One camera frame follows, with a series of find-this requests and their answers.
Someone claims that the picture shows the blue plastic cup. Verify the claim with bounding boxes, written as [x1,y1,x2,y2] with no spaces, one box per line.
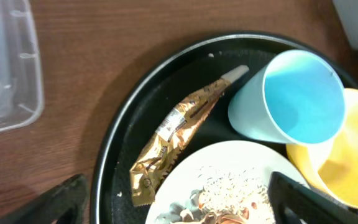
[227,50,346,145]

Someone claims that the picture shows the yellow plastic bowl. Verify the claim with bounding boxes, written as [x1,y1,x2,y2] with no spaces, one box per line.
[286,88,358,208]

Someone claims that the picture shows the gold snack wrapper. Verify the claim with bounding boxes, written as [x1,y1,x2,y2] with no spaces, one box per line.
[129,65,249,207]

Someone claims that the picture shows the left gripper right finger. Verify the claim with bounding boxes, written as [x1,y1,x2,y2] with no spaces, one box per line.
[268,171,358,224]

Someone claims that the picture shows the round black serving tray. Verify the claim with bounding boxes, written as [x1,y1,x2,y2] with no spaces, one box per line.
[89,30,358,224]

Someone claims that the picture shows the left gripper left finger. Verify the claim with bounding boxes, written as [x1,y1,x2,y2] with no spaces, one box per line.
[0,174,89,224]

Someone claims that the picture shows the grey plate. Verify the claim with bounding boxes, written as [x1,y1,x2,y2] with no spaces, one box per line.
[145,141,309,224]

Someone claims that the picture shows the food scraps on plate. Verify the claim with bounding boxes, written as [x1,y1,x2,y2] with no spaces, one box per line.
[159,171,276,224]

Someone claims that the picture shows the clear plastic waste bin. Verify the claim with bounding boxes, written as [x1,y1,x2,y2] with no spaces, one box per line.
[0,0,44,132]

